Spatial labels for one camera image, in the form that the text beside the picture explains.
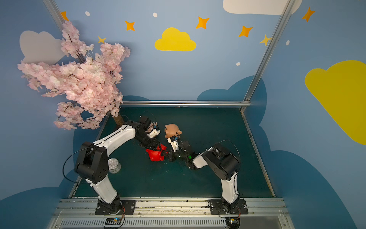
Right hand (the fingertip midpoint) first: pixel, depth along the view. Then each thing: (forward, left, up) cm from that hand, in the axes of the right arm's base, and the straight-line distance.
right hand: (164, 151), depth 89 cm
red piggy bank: (-4, +4, +2) cm, 6 cm away
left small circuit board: (-38, +22, -8) cm, 44 cm away
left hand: (+2, +6, +2) cm, 7 cm away
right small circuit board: (-34, -40, -10) cm, 54 cm away
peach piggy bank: (+15, -2, +2) cm, 15 cm away
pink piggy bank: (+9, +8, +14) cm, 18 cm away
